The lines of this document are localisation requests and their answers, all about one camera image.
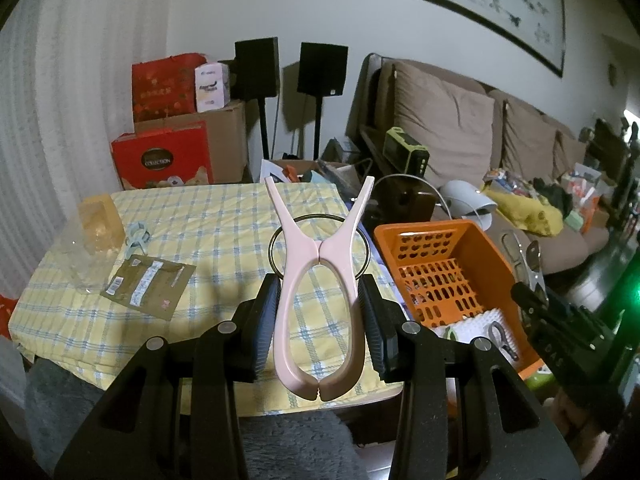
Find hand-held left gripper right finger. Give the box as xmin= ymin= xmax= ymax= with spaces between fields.
xmin=357 ymin=274 xmax=581 ymax=480

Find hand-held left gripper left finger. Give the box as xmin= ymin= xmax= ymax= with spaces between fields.
xmin=54 ymin=273 xmax=282 ymax=480

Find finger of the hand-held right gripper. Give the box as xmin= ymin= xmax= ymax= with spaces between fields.
xmin=511 ymin=282 xmax=551 ymax=331

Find pink clothes clip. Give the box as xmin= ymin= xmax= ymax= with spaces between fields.
xmin=264 ymin=175 xmax=376 ymax=402

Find large steel clip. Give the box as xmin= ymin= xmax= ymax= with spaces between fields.
xmin=501 ymin=230 xmax=551 ymax=306

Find small steel clip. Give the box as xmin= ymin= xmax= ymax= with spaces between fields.
xmin=482 ymin=322 xmax=518 ymax=361

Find white foam net sheets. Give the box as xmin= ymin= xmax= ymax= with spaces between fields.
xmin=432 ymin=307 xmax=521 ymax=361

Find orange plastic basket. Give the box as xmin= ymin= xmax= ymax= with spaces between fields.
xmin=374 ymin=219 xmax=543 ymax=381

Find gold foil packet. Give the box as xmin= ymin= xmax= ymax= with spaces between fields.
xmin=100 ymin=255 xmax=197 ymax=321

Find light blue clothes clip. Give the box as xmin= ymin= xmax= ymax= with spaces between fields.
xmin=122 ymin=221 xmax=152 ymax=260

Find clear container with tan lid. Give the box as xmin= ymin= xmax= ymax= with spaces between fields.
xmin=60 ymin=192 xmax=125 ymax=295

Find brown sofa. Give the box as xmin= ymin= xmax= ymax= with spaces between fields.
xmin=345 ymin=52 xmax=613 ymax=276

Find yellow cloth bag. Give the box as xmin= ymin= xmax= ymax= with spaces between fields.
xmin=482 ymin=187 xmax=566 ymax=238

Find yellow plaid tablecloth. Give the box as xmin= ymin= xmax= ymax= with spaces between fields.
xmin=10 ymin=181 xmax=406 ymax=416

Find dark clothes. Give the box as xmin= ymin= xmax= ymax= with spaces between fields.
xmin=532 ymin=177 xmax=573 ymax=213

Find white and orange gift bag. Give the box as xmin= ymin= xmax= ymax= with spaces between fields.
xmin=560 ymin=162 xmax=603 ymax=233

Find white nail lamp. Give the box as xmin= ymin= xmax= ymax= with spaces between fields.
xmin=440 ymin=180 xmax=498 ymax=216

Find pile of snack packets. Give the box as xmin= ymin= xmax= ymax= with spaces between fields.
xmin=482 ymin=167 xmax=536 ymax=196

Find cluttered open box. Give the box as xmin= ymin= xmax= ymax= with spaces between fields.
xmin=260 ymin=157 xmax=373 ymax=196

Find brown sofa cushion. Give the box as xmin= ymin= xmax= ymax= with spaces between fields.
xmin=392 ymin=62 xmax=496 ymax=176
xmin=555 ymin=130 xmax=588 ymax=176
xmin=501 ymin=100 xmax=561 ymax=181

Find green and black radio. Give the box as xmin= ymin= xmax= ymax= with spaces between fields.
xmin=383 ymin=126 xmax=431 ymax=176

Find dark wooden furniture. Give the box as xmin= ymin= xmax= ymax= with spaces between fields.
xmin=592 ymin=117 xmax=640 ymax=231

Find brown cardboard box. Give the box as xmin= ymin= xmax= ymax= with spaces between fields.
xmin=134 ymin=100 xmax=249 ymax=183

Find red box with oval label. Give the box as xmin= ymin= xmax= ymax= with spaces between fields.
xmin=111 ymin=121 xmax=215 ymax=191

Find small white pink box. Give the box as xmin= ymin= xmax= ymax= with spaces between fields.
xmin=194 ymin=61 xmax=232 ymax=112

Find black speaker on stand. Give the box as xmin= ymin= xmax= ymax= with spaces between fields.
xmin=234 ymin=37 xmax=280 ymax=161
xmin=297 ymin=42 xmax=349 ymax=161

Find red patterned gift bag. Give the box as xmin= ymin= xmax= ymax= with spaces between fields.
xmin=131 ymin=52 xmax=208 ymax=123

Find red plastic bag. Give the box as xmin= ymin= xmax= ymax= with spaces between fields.
xmin=0 ymin=295 xmax=21 ymax=341

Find white curtain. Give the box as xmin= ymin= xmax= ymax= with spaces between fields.
xmin=0 ymin=0 xmax=171 ymax=301

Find white cable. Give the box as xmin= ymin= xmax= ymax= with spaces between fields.
xmin=372 ymin=172 xmax=493 ymax=231

